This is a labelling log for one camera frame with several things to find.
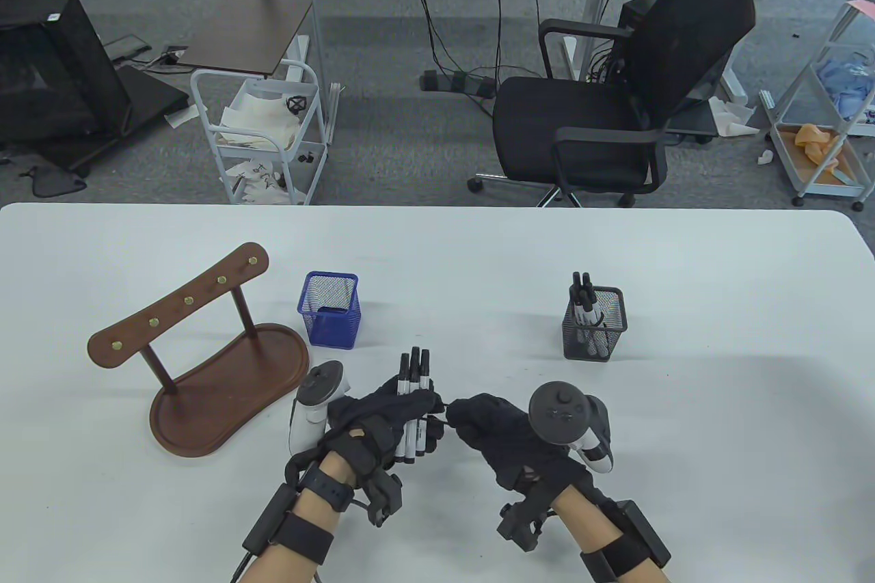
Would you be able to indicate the person's right hand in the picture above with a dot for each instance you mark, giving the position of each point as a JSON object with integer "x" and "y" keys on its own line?
{"x": 509, "y": 436}

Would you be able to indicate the person's left hand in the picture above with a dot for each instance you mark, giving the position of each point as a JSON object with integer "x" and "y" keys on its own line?
{"x": 376, "y": 415}

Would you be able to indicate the person's left forearm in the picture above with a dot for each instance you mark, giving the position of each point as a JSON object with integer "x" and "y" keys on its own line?
{"x": 287, "y": 562}

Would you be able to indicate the black wrist band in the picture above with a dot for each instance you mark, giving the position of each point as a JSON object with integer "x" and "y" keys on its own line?
{"x": 327, "y": 489}

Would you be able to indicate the grey white handheld controller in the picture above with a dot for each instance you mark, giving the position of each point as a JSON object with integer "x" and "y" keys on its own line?
{"x": 321, "y": 388}
{"x": 560, "y": 412}

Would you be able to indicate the blue mesh pen holder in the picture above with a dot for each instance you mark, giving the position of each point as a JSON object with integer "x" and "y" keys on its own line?
{"x": 335, "y": 330}

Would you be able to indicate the black mesh pen holder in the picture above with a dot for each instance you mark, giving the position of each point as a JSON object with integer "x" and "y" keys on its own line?
{"x": 615, "y": 337}

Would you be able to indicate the black wrist sensor box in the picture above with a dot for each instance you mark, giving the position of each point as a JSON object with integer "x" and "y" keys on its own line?
{"x": 268, "y": 518}
{"x": 646, "y": 532}

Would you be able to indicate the brown wooden hook stand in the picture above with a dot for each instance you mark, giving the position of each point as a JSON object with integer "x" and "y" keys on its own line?
{"x": 225, "y": 385}

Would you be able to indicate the scribbled white papers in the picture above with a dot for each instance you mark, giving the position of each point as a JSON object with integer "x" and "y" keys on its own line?
{"x": 260, "y": 183}

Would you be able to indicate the white rolling cart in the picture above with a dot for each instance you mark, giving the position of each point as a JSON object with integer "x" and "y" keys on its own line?
{"x": 294, "y": 152}

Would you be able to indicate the black mesh office chair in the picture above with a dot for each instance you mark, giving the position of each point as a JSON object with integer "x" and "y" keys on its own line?
{"x": 567, "y": 125}

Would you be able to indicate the small black round part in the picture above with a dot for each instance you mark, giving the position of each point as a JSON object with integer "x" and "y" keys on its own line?
{"x": 296, "y": 106}

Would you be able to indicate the white cloth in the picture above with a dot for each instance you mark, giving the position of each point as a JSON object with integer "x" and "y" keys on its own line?
{"x": 256, "y": 115}

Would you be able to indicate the black floor power strip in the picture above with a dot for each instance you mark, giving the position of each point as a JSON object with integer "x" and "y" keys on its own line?
{"x": 472, "y": 85}

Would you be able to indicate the flat white paper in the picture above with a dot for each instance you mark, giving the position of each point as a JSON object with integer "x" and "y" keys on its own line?
{"x": 179, "y": 119}

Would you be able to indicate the small crumpled white paper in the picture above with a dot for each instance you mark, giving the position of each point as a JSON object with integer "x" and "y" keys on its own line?
{"x": 764, "y": 157}

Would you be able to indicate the white crumpled floor sheet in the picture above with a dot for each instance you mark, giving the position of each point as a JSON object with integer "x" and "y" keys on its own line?
{"x": 731, "y": 121}

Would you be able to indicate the black monitor stand base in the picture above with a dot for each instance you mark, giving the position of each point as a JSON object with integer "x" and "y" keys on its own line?
{"x": 147, "y": 98}

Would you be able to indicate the brown side table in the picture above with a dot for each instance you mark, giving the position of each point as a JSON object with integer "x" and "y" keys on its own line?
{"x": 246, "y": 36}

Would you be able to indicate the white shelf trolley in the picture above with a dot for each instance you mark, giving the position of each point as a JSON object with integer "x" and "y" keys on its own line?
{"x": 830, "y": 192}

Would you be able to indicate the floor socket box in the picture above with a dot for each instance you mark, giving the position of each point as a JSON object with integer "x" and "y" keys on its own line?
{"x": 174, "y": 55}

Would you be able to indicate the orange cloth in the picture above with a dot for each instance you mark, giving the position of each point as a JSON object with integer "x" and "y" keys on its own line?
{"x": 813, "y": 135}

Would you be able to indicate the black computer tower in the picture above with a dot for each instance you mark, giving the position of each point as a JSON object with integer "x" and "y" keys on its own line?
{"x": 632, "y": 16}

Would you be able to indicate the large black monitor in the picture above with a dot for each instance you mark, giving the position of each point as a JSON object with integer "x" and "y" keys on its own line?
{"x": 48, "y": 63}

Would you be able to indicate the blue cloth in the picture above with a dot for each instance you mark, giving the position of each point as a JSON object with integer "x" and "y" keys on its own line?
{"x": 847, "y": 91}

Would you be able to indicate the silver metal post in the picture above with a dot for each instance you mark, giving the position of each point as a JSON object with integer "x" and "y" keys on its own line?
{"x": 313, "y": 29}

